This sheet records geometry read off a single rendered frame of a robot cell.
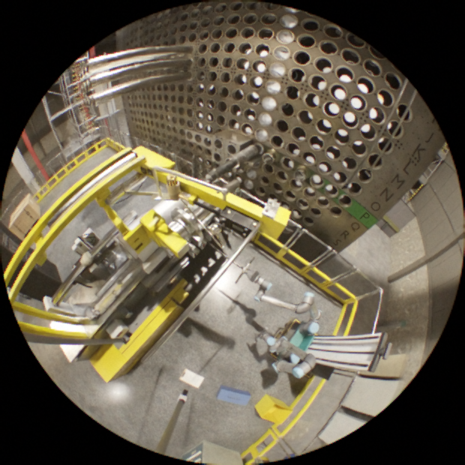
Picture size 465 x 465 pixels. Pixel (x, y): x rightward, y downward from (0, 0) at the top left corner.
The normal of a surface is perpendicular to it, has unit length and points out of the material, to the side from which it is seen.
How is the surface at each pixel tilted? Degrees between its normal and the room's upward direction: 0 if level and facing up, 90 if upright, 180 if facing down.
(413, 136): 90
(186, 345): 0
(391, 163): 90
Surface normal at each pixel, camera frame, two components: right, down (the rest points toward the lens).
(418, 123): -0.59, 0.65
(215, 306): 0.11, -0.52
